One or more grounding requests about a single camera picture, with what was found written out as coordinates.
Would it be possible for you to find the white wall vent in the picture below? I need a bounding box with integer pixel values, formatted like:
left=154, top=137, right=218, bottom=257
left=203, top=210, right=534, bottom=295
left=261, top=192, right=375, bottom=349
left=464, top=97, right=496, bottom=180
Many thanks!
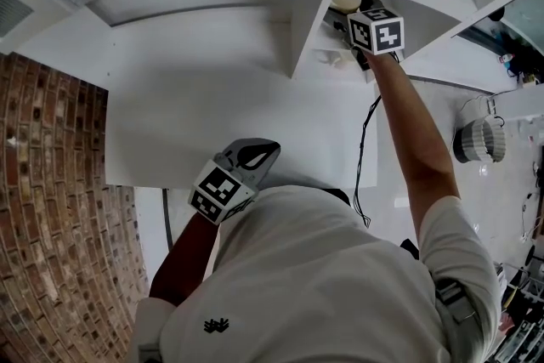
left=0, top=0, right=35, bottom=40

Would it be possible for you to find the grey waist pouch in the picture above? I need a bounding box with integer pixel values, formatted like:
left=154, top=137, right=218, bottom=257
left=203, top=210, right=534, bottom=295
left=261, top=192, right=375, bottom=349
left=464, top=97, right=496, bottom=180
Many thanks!
left=432, top=275, right=478, bottom=325

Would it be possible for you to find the black cable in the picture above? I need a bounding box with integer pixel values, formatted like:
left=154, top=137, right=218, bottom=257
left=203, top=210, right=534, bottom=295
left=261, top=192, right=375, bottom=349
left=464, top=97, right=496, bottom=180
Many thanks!
left=351, top=94, right=383, bottom=229

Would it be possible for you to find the person's left forearm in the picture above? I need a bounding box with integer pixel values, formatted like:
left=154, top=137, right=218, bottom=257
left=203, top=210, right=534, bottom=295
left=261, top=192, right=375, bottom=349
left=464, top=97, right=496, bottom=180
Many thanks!
left=148, top=211, right=221, bottom=308

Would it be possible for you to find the person's right forearm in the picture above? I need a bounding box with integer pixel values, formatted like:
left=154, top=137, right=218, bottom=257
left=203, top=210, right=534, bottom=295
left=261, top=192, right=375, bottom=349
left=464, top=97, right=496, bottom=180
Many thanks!
left=364, top=51, right=462, bottom=203

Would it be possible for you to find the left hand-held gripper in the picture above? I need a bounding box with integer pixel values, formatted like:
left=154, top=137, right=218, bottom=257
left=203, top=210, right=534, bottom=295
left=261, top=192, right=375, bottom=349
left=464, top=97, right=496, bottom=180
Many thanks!
left=188, top=137, right=282, bottom=225

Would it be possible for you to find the grey cable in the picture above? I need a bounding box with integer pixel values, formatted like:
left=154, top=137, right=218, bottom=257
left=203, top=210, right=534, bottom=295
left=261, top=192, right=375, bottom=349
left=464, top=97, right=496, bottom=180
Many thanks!
left=161, top=186, right=173, bottom=252

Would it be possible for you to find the pleated grey white bin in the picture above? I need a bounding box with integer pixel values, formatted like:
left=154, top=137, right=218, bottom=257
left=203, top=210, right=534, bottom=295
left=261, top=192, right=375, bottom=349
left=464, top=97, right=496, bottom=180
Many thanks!
left=451, top=116, right=507, bottom=165

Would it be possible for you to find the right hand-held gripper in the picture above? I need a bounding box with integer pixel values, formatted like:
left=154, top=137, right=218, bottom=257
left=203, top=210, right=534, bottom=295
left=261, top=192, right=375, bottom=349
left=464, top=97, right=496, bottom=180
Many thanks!
left=346, top=0, right=405, bottom=74

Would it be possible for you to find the person in white shirt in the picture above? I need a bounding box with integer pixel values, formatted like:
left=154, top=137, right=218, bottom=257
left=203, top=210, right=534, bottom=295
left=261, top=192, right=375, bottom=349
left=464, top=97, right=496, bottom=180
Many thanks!
left=130, top=184, right=503, bottom=363

